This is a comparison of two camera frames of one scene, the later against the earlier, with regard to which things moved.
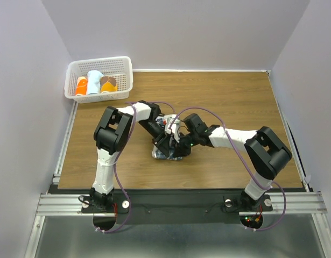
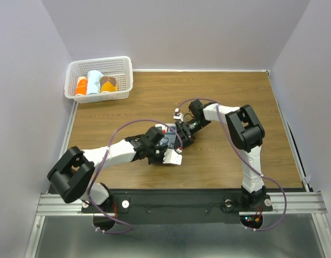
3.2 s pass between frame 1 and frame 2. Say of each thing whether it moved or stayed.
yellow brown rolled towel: stayed
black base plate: stayed
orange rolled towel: stayed
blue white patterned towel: moved
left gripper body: moved
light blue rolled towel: stayed
